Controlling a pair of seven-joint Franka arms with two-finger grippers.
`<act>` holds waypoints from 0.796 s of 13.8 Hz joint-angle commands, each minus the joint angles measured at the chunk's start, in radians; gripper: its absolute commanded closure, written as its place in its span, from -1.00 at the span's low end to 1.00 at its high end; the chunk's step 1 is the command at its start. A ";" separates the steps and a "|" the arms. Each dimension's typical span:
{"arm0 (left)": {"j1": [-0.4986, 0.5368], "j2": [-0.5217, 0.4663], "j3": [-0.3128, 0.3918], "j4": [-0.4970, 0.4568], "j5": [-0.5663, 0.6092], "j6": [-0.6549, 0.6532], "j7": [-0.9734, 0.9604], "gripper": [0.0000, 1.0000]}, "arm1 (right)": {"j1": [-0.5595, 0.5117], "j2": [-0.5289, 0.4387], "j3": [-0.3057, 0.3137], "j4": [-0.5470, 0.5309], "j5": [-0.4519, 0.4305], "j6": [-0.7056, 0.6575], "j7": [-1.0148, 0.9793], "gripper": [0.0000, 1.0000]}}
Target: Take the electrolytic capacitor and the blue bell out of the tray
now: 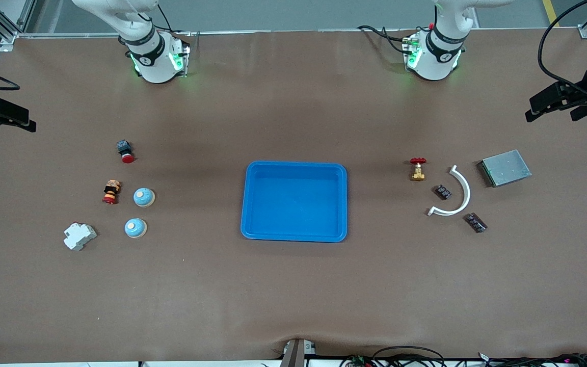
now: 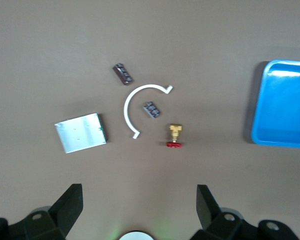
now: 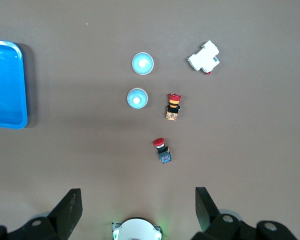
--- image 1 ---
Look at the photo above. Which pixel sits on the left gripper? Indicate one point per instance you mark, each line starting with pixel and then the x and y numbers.
pixel 577 96

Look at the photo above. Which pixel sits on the white curved plastic bracket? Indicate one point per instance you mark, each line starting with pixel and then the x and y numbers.
pixel 468 192

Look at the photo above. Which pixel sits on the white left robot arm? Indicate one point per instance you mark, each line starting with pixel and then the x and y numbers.
pixel 438 63

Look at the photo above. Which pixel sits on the large table cover mat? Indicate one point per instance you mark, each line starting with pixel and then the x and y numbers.
pixel 293 285

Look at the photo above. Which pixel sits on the red button grey body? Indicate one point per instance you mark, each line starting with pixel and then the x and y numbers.
pixel 126 153

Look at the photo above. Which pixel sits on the aluminium table edge rail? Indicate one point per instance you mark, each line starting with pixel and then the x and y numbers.
pixel 298 31

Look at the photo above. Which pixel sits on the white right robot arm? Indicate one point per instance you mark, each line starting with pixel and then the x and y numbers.
pixel 151 66

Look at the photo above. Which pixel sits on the grey metal box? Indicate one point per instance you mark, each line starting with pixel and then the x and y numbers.
pixel 506 168

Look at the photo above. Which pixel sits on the blue plastic tray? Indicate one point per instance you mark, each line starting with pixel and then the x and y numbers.
pixel 296 204

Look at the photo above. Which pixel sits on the red button orange black body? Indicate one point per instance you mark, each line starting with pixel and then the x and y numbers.
pixel 111 192

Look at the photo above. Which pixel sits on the black capacitor block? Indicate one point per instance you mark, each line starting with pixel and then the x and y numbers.
pixel 476 223
pixel 443 192

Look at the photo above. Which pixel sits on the white circuit breaker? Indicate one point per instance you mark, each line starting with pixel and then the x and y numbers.
pixel 79 236

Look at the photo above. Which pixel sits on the blue dome call bell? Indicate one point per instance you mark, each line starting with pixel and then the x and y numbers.
pixel 135 228
pixel 143 197

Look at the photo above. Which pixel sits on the grey table edge clamp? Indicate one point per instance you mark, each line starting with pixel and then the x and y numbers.
pixel 297 354

